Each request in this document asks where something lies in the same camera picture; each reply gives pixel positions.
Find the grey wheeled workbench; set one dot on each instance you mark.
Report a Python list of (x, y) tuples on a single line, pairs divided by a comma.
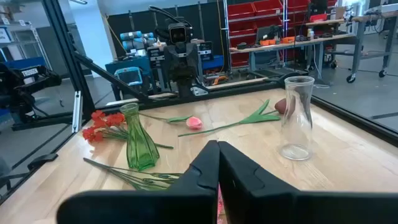
[(360, 37)]

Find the blue teach pendant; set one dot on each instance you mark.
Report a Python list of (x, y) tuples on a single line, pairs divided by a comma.
[(129, 76)]

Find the dark red tulip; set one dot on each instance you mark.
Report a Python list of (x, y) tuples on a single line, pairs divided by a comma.
[(258, 118)]

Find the red storage bin rack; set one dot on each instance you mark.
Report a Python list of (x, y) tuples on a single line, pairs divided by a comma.
[(242, 12)]

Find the blue equipment cart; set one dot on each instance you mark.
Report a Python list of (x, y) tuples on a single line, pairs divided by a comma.
[(130, 62)]

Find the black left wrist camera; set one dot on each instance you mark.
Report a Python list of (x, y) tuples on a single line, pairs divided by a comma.
[(178, 34)]

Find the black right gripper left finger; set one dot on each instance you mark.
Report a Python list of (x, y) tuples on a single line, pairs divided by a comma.
[(155, 208)]

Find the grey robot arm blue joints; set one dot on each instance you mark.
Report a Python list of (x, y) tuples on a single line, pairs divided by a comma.
[(136, 40)]

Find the pink flower bunch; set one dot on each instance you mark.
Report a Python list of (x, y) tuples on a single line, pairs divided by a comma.
[(140, 180)]

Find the pink tulip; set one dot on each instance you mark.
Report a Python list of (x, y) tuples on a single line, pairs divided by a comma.
[(194, 123)]

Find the black table frame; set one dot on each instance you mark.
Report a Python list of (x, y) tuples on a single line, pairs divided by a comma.
[(68, 62)]

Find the clear glass vase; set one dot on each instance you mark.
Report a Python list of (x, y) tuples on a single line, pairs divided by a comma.
[(296, 124)]

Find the green glass vase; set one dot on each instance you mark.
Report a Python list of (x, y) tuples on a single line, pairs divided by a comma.
[(140, 146)]

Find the silver metal bracket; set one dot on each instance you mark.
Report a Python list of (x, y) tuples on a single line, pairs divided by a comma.
[(77, 112)]

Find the red flower bunch yellow stamens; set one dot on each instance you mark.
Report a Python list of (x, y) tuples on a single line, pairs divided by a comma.
[(115, 119)]

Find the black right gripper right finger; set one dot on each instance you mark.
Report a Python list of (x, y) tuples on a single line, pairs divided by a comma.
[(280, 208)]

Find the black partition panel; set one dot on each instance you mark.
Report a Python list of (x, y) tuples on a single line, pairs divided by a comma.
[(136, 21)]

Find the wooden top workbench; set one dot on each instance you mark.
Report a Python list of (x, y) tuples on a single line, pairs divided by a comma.
[(295, 43)]

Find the black laptop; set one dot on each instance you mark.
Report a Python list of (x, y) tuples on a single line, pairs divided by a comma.
[(264, 32)]

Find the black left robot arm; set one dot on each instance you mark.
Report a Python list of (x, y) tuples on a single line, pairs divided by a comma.
[(186, 90)]

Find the orange tool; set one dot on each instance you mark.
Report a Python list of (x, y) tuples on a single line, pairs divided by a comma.
[(288, 40), (268, 42)]

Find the blue plastic bin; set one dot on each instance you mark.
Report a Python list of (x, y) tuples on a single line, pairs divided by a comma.
[(213, 62)]

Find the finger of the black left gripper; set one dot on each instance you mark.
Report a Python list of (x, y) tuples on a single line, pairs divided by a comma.
[(189, 73), (178, 73)]

